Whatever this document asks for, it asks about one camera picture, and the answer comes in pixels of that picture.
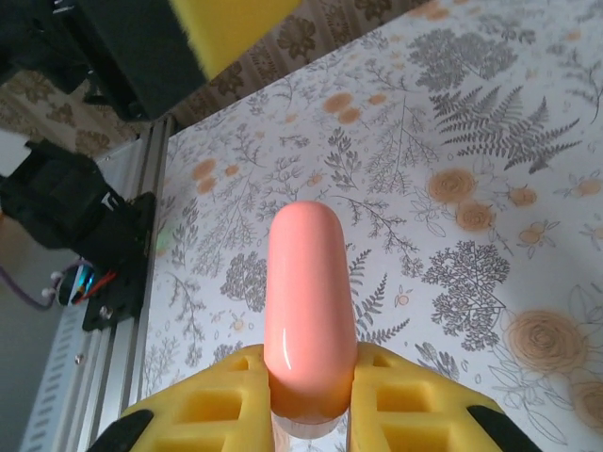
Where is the aluminium front rail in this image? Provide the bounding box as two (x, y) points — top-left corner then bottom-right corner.
(21, 117), (180, 452)

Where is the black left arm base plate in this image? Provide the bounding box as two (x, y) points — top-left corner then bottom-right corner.
(82, 191), (157, 333)

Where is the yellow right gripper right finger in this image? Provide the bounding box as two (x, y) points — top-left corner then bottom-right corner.
(352, 343), (529, 452)

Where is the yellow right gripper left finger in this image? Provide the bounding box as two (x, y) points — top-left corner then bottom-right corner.
(101, 343), (274, 452)

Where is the grey slotted cable duct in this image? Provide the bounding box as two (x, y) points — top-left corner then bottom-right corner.
(27, 300), (95, 452)

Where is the electronics board with wires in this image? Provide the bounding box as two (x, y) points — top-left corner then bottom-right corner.
(56, 266), (117, 307)

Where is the pink earbud charging case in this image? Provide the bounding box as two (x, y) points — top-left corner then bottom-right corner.
(262, 200), (357, 442)

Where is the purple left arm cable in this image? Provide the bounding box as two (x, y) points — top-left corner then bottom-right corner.
(0, 261), (86, 312)

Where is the floral print tablecloth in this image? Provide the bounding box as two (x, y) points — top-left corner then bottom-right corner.
(140, 0), (603, 452)

